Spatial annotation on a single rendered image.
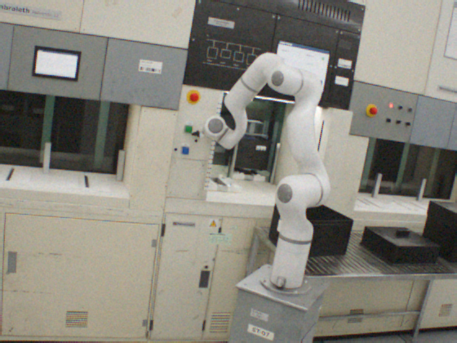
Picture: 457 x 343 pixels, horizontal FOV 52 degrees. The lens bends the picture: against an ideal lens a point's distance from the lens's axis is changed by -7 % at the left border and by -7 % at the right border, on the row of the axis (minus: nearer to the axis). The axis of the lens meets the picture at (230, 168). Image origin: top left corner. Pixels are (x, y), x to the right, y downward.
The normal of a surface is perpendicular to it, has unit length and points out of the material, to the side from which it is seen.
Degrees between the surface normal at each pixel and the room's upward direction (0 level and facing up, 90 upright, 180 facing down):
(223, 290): 90
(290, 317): 90
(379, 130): 90
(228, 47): 90
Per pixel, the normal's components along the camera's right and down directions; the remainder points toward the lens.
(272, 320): -0.44, 0.10
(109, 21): 0.31, 0.23
